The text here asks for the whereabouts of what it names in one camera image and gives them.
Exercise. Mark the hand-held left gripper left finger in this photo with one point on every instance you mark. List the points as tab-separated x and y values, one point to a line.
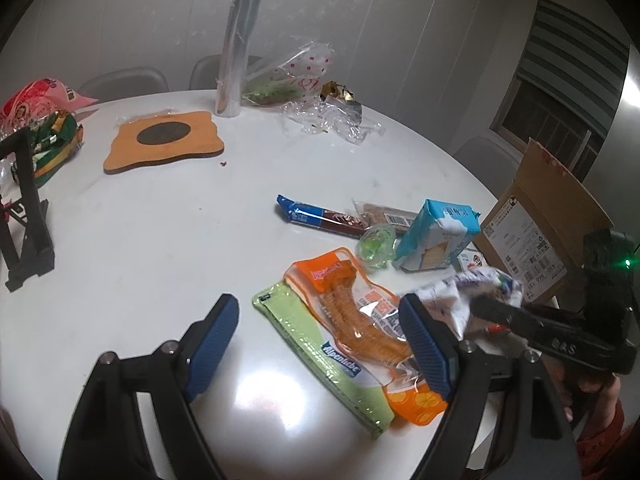
215	347

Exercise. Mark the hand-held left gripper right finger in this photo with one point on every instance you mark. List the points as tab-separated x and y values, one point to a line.
422	347

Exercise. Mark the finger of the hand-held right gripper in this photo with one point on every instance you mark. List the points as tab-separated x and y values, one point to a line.
507	316

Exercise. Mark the white snack packet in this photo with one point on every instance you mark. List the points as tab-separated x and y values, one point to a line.
450	297

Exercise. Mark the cardboard box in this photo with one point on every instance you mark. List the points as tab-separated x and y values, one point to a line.
555	215

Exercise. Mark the light blue snack carton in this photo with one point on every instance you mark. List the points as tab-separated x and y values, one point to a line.
435	237

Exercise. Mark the green jelly cup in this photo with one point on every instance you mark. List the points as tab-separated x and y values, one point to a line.
376	246

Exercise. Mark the person's right forearm red sleeve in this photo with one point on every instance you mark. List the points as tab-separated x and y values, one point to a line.
607	445

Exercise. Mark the person's right hand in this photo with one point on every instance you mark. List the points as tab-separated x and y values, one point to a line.
590	387

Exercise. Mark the small white box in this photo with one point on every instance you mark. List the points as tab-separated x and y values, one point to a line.
472	260

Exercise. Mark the orange snack packet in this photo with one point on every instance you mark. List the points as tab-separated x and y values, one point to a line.
350	305

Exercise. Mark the green snack packet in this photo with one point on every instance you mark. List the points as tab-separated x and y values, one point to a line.
310	350

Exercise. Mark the brown snack bar clear wrapper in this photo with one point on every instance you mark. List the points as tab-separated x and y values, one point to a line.
387	212

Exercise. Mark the grey chair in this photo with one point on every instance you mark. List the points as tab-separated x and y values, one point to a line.
487	160
207	72
125	82

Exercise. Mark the blue chocolate bar wrapper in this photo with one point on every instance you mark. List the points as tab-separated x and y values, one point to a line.
312	217

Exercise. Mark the steel refrigerator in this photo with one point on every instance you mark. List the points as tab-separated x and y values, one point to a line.
627	125

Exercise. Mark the wooden trivet with dark disc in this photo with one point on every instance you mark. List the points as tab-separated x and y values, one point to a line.
165	142

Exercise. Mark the window with striped blind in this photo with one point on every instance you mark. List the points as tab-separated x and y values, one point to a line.
560	95

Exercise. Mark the black stand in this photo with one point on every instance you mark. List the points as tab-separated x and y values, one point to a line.
27	195

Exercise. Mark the crumpled clear plastic wrap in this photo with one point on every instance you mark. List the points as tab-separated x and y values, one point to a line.
330	120

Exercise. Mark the green snack bag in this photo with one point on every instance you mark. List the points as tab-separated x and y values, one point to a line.
57	145

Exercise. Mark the gold foil wrapper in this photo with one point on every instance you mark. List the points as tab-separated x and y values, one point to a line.
337	91

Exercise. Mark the polka dot plastic bag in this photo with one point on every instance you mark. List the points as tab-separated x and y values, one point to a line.
295	75

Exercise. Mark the clear film roll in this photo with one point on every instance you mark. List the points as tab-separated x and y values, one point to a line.
239	50

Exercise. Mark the pink snack bag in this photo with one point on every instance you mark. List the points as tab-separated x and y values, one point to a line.
35	100

